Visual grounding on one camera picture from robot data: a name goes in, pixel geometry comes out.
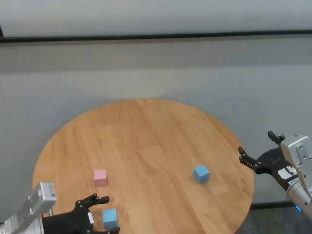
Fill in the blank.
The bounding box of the black wall strip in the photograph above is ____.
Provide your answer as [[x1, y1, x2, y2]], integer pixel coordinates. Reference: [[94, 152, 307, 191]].
[[0, 29, 312, 44]]

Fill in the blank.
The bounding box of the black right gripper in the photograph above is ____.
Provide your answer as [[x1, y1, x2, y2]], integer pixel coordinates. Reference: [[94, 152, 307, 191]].
[[238, 131, 299, 192]]

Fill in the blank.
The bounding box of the pink wooden cube block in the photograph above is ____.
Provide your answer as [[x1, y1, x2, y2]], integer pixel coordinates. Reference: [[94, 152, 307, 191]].
[[94, 169, 108, 188]]

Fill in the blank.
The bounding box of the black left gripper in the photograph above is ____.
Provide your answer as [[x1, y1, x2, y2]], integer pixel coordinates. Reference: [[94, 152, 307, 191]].
[[41, 193, 120, 234]]

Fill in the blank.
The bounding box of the blue wooden cube block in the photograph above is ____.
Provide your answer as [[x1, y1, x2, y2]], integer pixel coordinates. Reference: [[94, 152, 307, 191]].
[[193, 165, 211, 184], [102, 208, 118, 230]]

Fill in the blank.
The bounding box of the black floor bar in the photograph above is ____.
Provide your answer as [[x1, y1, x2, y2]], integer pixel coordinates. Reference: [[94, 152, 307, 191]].
[[250, 200, 297, 211]]

